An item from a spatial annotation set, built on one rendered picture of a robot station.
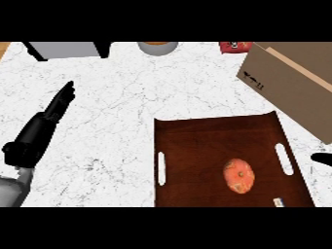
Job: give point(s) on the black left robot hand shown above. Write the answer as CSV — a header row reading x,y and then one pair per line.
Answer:
x,y
35,136

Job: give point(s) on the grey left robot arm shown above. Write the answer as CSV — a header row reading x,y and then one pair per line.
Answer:
x,y
4,191

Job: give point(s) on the orange squash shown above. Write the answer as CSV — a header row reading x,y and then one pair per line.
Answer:
x,y
240,176

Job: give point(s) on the brown cardboard box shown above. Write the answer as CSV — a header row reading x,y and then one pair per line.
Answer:
x,y
303,87

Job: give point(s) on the dark brown wooden tray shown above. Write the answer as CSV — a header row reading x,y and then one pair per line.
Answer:
x,y
207,152

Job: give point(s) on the grey round pot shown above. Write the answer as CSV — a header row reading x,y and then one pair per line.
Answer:
x,y
157,48

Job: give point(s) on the red can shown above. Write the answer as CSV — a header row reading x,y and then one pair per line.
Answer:
x,y
236,46

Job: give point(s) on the grey appliance with black frame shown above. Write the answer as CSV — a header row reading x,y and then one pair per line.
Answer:
x,y
67,49

